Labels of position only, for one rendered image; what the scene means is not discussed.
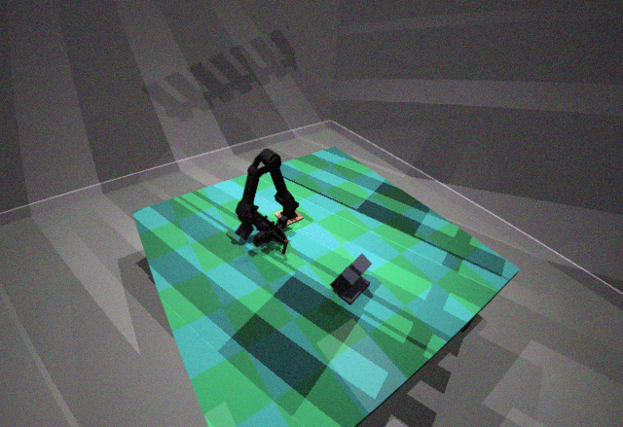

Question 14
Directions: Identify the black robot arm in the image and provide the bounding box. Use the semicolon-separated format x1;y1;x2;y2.
235;148;299;240

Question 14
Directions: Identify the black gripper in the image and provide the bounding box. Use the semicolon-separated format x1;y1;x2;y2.
253;216;288;248

